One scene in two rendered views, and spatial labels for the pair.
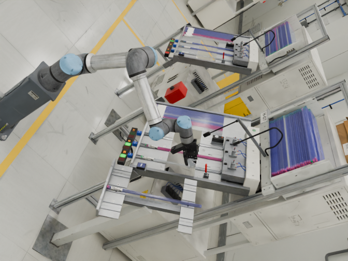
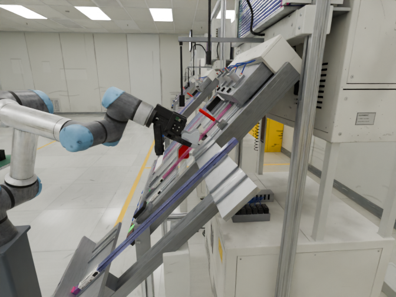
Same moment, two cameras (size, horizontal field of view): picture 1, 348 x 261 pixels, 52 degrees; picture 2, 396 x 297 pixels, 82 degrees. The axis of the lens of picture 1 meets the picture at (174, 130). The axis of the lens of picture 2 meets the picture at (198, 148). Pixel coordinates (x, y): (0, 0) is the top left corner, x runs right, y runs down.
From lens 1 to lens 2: 153 cm
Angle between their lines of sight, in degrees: 26
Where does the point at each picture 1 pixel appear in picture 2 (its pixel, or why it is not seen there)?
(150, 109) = (39, 121)
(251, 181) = (273, 49)
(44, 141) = not seen: outside the picture
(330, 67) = not seen: hidden behind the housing
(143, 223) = (261, 285)
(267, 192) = (307, 19)
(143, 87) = (12, 112)
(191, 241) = (344, 238)
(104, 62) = (13, 159)
